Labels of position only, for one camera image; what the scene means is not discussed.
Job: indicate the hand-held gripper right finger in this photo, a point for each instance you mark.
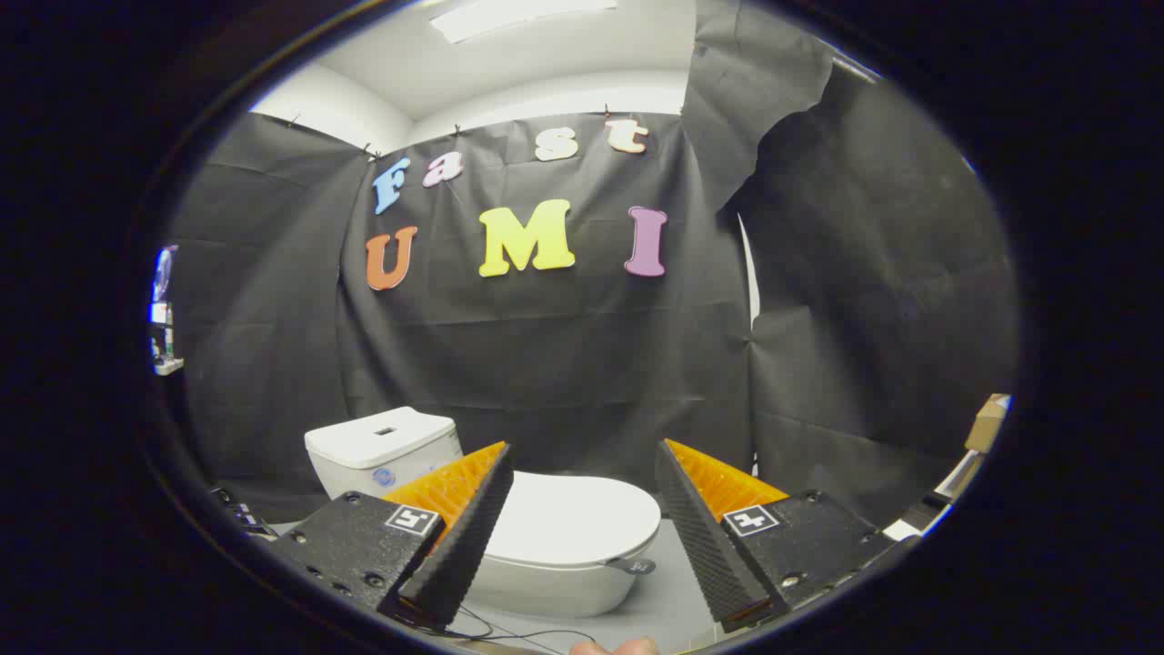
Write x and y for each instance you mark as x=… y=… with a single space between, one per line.
x=705 y=537

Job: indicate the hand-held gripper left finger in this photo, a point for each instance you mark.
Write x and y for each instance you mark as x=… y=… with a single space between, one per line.
x=468 y=537

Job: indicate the black round lid lifter tab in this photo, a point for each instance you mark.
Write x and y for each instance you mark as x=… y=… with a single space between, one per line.
x=637 y=566

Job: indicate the white toilet lid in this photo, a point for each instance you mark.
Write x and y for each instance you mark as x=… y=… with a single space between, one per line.
x=573 y=518

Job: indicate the white toilet bowl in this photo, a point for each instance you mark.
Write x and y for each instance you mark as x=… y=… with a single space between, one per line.
x=555 y=591

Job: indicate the white toilet tank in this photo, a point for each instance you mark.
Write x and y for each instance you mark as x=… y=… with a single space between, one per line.
x=382 y=446

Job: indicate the black backdrop cloth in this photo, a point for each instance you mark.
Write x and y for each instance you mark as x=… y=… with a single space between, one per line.
x=564 y=346

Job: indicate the cardboard box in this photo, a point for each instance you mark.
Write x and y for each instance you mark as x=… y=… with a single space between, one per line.
x=987 y=423

